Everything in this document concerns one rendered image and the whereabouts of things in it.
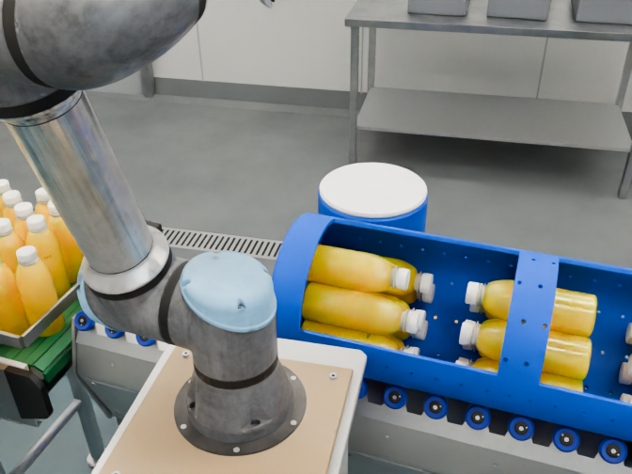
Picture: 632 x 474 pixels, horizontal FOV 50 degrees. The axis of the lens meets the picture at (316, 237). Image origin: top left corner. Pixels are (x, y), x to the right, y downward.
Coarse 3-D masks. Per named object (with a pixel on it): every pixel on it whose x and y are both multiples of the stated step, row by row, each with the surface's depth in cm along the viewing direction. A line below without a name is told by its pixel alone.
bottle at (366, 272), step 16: (320, 256) 124; (336, 256) 123; (352, 256) 123; (368, 256) 123; (320, 272) 124; (336, 272) 123; (352, 272) 122; (368, 272) 121; (384, 272) 121; (352, 288) 124; (368, 288) 122; (384, 288) 122
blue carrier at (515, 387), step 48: (288, 240) 122; (336, 240) 141; (384, 240) 135; (432, 240) 129; (288, 288) 118; (528, 288) 110; (576, 288) 128; (624, 288) 124; (288, 336) 121; (432, 336) 137; (528, 336) 107; (624, 336) 128; (432, 384) 116; (480, 384) 112; (528, 384) 108; (624, 432) 108
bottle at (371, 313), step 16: (320, 288) 124; (336, 288) 124; (304, 304) 123; (320, 304) 122; (336, 304) 122; (352, 304) 121; (368, 304) 120; (384, 304) 120; (320, 320) 124; (336, 320) 122; (352, 320) 121; (368, 320) 120; (384, 320) 119; (400, 320) 120
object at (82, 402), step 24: (0, 360) 144; (0, 384) 145; (24, 384) 142; (48, 384) 165; (72, 384) 209; (0, 408) 151; (24, 408) 147; (48, 408) 145; (72, 408) 210; (48, 432) 202; (96, 432) 223; (24, 456) 195; (96, 456) 228
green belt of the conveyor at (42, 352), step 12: (72, 312) 157; (60, 336) 150; (0, 348) 147; (12, 348) 147; (24, 348) 147; (36, 348) 147; (48, 348) 147; (60, 348) 148; (24, 360) 144; (36, 360) 144; (48, 360) 145; (60, 360) 147; (48, 372) 144
